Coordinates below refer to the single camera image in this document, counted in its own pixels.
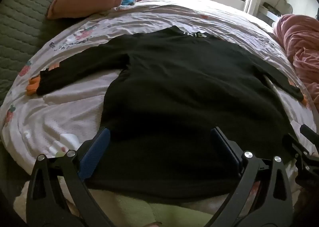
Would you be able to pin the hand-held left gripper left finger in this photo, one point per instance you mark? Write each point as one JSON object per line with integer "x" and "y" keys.
{"x": 94, "y": 152}

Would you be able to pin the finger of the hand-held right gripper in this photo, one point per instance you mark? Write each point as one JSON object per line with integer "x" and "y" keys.
{"x": 310, "y": 132}
{"x": 292, "y": 144}

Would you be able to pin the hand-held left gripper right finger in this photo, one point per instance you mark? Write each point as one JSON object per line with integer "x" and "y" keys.
{"x": 224, "y": 147}

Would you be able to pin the black printed t-shirt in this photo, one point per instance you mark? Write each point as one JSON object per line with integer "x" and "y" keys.
{"x": 174, "y": 92}

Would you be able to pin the person's left hand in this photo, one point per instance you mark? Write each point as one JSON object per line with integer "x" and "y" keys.
{"x": 154, "y": 224}

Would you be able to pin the strawberry printed quilt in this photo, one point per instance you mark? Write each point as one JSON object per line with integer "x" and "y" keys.
{"x": 74, "y": 107}

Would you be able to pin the light green garment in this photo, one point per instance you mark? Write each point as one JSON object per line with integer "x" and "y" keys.
{"x": 139, "y": 212}

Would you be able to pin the pink blanket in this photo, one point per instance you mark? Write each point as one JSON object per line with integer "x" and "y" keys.
{"x": 301, "y": 47}

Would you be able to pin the white side table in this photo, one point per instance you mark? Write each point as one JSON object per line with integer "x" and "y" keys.
{"x": 269, "y": 13}

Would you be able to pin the grey quilted headboard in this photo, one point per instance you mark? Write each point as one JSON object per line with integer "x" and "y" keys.
{"x": 22, "y": 18}

